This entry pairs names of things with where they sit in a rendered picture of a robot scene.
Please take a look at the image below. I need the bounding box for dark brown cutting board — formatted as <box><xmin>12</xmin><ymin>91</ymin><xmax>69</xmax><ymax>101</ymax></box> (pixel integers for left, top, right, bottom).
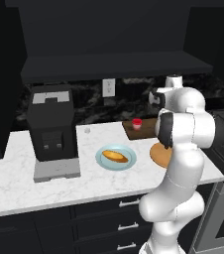
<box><xmin>121</xmin><ymin>117</ymin><xmax>162</xmax><ymax>141</ymax></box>

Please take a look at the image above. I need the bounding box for round wooden board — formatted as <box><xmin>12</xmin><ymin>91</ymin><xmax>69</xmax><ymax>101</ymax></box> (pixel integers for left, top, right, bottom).
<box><xmin>149</xmin><ymin>141</ymin><xmax>174</xmax><ymax>170</ymax></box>

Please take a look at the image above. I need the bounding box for dark upper cabinet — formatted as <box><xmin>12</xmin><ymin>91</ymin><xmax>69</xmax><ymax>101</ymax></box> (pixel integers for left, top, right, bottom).
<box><xmin>4</xmin><ymin>0</ymin><xmax>224</xmax><ymax>58</ymax></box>

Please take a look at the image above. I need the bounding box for tall dark cabinet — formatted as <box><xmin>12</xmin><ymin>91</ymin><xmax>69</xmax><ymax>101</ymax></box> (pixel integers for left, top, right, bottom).
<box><xmin>0</xmin><ymin>0</ymin><xmax>29</xmax><ymax>162</ymax></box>

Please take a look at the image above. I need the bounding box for dark cabinet door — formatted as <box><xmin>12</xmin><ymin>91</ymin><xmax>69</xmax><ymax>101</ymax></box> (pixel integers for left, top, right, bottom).
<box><xmin>0</xmin><ymin>205</ymin><xmax>74</xmax><ymax>254</ymax></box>

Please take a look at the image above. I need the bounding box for red and white cupcake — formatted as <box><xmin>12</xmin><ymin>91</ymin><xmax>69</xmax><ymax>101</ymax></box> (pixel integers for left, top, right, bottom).
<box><xmin>131</xmin><ymin>117</ymin><xmax>144</xmax><ymax>131</ymax></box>

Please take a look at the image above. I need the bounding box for orange pastry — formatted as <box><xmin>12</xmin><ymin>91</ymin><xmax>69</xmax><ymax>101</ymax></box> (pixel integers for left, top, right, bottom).
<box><xmin>101</xmin><ymin>149</ymin><xmax>130</xmax><ymax>164</ymax></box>

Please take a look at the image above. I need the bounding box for light blue plate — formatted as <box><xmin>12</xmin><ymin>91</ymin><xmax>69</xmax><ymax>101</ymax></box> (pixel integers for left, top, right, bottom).
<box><xmin>94</xmin><ymin>143</ymin><xmax>139</xmax><ymax>172</ymax></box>

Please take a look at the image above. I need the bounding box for black coffee machine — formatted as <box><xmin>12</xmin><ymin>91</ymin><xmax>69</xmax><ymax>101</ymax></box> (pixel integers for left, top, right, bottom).
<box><xmin>26</xmin><ymin>83</ymin><xmax>82</xmax><ymax>184</ymax></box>

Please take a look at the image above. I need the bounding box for dark drawer front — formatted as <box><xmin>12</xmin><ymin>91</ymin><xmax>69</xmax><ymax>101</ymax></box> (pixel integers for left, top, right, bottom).
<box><xmin>73</xmin><ymin>212</ymin><xmax>153</xmax><ymax>243</ymax></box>
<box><xmin>71</xmin><ymin>193</ymin><xmax>149</xmax><ymax>218</ymax></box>
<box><xmin>73</xmin><ymin>235</ymin><xmax>153</xmax><ymax>254</ymax></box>

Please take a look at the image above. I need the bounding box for silver oven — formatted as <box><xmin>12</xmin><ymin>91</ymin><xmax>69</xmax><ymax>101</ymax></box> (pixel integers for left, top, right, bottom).
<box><xmin>188</xmin><ymin>181</ymin><xmax>224</xmax><ymax>254</ymax></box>

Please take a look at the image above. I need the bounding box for white wall socket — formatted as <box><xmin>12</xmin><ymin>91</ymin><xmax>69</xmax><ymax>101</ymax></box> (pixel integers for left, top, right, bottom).
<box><xmin>102</xmin><ymin>77</ymin><xmax>117</xmax><ymax>98</ymax></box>

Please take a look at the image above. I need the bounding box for dark wall shelf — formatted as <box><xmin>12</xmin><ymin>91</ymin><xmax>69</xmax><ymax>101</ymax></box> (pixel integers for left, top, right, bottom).
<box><xmin>20</xmin><ymin>50</ymin><xmax>214</xmax><ymax>85</ymax></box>

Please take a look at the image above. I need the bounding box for silver drawer handle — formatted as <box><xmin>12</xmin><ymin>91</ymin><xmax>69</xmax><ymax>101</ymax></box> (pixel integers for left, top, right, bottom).
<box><xmin>117</xmin><ymin>221</ymin><xmax>140</xmax><ymax>232</ymax></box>
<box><xmin>118</xmin><ymin>197</ymin><xmax>142</xmax><ymax>208</ymax></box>
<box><xmin>116</xmin><ymin>241</ymin><xmax>138</xmax><ymax>252</ymax></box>

